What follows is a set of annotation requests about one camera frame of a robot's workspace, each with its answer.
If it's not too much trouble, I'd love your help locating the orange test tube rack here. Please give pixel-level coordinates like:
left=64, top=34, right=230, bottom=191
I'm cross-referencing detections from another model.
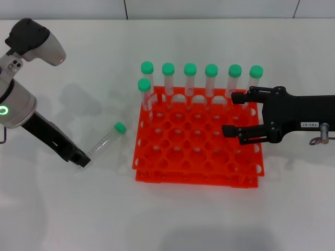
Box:
left=131, top=86, right=265, bottom=189

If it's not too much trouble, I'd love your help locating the silver left camera bracket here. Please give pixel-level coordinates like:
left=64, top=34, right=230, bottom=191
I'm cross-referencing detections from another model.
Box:
left=0, top=53, right=23, bottom=82

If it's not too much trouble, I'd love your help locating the clear test tube green cap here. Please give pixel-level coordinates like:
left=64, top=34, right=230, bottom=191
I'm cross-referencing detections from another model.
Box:
left=78, top=121, right=127, bottom=172
left=242, top=65, right=264, bottom=109
left=225, top=64, right=242, bottom=105
left=205, top=64, right=219, bottom=110
left=183, top=62, right=197, bottom=110
left=161, top=62, right=175, bottom=109
left=138, top=78, right=154, bottom=123
left=140, top=61, right=155, bottom=105

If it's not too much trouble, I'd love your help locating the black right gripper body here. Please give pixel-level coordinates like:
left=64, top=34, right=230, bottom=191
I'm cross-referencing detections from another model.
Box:
left=261, top=86, right=335, bottom=144

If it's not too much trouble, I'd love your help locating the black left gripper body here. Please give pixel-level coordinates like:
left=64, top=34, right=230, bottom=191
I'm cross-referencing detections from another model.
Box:
left=20, top=111, right=80, bottom=162

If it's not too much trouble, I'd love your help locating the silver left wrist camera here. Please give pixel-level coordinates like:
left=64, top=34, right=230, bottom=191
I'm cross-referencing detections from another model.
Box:
left=5, top=17, right=67, bottom=67

